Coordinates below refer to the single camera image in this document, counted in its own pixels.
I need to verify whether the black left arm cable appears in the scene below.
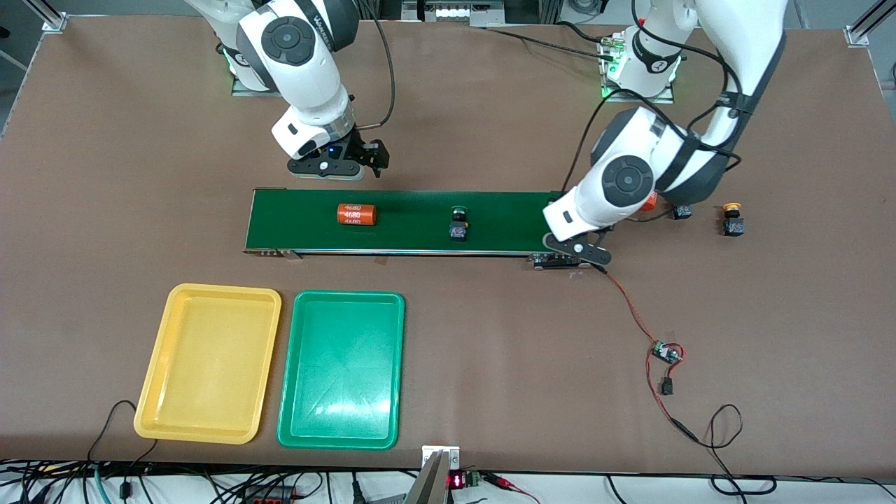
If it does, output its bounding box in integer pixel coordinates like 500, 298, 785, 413
563, 0, 744, 225

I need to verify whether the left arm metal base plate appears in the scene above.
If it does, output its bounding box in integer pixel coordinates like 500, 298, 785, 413
601, 35, 676, 104

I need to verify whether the yellow plastic tray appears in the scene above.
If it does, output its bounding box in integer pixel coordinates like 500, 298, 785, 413
133, 283, 282, 445

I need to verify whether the red and black wire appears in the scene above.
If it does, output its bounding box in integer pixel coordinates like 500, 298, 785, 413
601, 266, 701, 443

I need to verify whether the silver camera mount bracket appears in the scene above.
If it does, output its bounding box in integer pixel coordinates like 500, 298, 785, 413
405, 445, 461, 504

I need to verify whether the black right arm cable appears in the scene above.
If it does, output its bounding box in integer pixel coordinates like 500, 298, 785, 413
353, 0, 397, 131

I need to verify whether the green plastic tray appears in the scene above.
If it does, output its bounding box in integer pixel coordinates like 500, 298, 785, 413
276, 290, 406, 450

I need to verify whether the red clip lead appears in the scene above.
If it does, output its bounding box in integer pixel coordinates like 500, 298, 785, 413
483, 472, 541, 504

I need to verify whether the black looped cable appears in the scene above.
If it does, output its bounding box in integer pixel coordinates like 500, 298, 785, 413
689, 404, 778, 496

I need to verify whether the black table cable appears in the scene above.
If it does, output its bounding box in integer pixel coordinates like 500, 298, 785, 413
483, 21, 613, 57

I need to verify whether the green conveyor belt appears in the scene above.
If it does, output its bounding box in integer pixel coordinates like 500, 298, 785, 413
243, 188, 592, 271

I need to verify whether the grey box with white lights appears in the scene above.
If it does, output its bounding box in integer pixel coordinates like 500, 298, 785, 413
402, 0, 505, 27

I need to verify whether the thin black cable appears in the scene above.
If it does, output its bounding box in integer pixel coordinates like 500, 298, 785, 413
87, 400, 158, 466

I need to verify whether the black power strip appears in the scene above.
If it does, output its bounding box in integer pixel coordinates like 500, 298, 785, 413
241, 485, 298, 504

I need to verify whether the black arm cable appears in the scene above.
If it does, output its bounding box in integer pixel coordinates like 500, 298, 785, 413
353, 0, 397, 131
563, 0, 744, 225

